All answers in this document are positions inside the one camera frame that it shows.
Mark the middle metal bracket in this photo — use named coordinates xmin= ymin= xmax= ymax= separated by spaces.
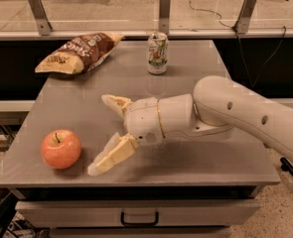
xmin=158 ymin=0 xmax=171 ymax=34

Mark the red apple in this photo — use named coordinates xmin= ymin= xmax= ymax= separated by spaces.
xmin=41 ymin=129 xmax=81 ymax=170

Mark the white drawer with black handle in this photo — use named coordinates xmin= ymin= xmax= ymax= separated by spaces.
xmin=16 ymin=199 xmax=260 ymax=228

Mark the white horizontal rail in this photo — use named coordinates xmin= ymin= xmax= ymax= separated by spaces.
xmin=0 ymin=27 xmax=293 ymax=41

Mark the brown chip bag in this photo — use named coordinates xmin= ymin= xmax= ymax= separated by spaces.
xmin=35 ymin=33 xmax=123 ymax=75

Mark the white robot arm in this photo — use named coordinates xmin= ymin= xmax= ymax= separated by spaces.
xmin=87 ymin=75 xmax=293 ymax=176

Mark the left metal bracket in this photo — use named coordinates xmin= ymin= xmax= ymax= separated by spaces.
xmin=28 ymin=0 xmax=52 ymax=36

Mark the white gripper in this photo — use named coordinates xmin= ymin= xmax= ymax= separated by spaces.
xmin=87 ymin=94 xmax=232 ymax=177

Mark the white soda can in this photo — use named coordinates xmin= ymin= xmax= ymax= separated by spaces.
xmin=147 ymin=32 xmax=168 ymax=74

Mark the right metal bracket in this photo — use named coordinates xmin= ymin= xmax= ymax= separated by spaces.
xmin=234 ymin=0 xmax=257 ymax=34

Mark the metal bracket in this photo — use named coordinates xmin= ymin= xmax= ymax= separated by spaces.
xmin=28 ymin=0 xmax=52 ymax=36
xmin=234 ymin=0 xmax=257 ymax=34
xmin=158 ymin=0 xmax=171 ymax=34

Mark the black stand leg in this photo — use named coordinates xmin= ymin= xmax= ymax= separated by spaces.
xmin=280 ymin=158 xmax=293 ymax=178

